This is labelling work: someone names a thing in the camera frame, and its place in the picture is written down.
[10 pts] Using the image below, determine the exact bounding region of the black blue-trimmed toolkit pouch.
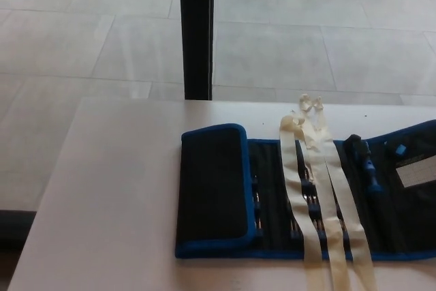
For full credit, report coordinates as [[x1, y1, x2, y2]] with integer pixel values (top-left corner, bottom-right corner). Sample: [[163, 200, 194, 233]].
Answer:
[[174, 119, 436, 260]]

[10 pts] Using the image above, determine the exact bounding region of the white grid card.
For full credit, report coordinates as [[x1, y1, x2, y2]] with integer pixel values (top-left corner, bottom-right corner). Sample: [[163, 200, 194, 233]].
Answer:
[[396, 157, 436, 189]]

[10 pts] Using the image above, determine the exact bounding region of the black vertical window post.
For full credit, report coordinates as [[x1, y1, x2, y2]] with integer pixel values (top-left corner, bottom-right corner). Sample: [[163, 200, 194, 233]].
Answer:
[[179, 0, 215, 100]]

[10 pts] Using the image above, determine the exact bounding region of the black and blue screwdriver handle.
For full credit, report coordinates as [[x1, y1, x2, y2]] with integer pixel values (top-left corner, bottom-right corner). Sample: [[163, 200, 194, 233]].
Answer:
[[343, 133, 379, 203]]

